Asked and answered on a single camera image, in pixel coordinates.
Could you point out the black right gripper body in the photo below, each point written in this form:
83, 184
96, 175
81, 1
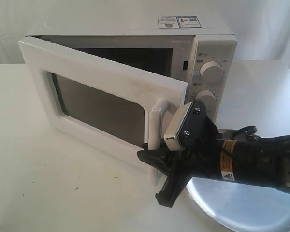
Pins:
199, 160

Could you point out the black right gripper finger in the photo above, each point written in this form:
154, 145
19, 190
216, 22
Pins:
159, 158

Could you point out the white microwave door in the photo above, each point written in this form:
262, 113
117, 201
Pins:
112, 93

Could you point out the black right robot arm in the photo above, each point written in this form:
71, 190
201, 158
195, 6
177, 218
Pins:
244, 158

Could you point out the white microwave oven body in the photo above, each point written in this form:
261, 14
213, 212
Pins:
215, 48

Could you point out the lower white control knob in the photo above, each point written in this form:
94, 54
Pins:
208, 98

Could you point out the white control knob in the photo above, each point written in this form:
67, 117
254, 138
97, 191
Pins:
211, 72
208, 98

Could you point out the round stainless steel plate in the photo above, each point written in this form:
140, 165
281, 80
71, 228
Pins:
240, 207

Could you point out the upper white control knob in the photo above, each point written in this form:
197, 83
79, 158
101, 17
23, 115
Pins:
211, 72

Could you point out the blue white label sticker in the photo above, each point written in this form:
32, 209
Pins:
178, 22

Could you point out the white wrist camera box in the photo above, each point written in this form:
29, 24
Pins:
186, 126

